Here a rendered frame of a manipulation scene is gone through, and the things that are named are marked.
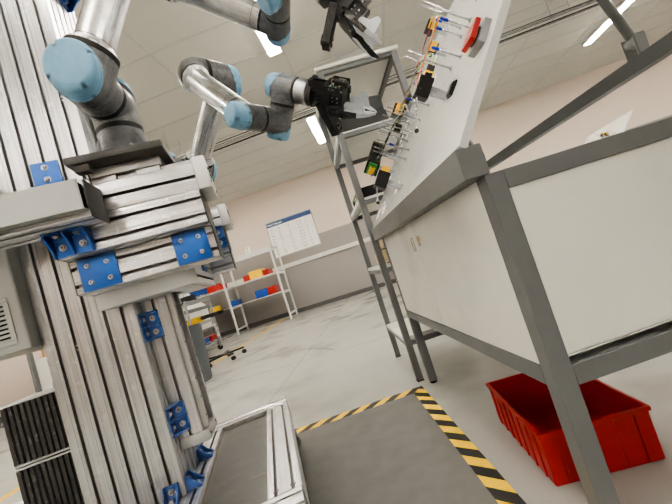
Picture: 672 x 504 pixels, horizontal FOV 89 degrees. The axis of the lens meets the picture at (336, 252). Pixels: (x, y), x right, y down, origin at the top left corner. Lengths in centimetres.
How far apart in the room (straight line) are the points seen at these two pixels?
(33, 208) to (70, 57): 34
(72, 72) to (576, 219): 111
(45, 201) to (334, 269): 783
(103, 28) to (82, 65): 12
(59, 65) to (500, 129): 894
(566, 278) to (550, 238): 8
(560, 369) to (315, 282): 800
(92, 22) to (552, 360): 123
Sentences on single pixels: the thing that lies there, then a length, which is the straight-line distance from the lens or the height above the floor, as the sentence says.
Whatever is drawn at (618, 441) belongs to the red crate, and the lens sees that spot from 123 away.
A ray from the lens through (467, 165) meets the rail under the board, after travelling 74.
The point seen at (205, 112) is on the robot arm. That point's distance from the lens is 152.
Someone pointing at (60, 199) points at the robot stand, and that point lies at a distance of 94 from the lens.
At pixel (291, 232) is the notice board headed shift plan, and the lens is 873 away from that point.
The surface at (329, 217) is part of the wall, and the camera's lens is 861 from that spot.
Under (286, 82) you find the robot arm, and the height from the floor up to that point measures 129.
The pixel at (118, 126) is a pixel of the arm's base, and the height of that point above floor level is 124.
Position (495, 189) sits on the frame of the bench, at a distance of 75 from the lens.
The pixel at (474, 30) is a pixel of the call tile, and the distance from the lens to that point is 92.
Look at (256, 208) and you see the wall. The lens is 912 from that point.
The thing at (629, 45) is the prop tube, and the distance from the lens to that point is 127.
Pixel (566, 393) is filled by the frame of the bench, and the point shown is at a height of 35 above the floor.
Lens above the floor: 71
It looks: 3 degrees up
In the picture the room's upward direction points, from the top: 18 degrees counter-clockwise
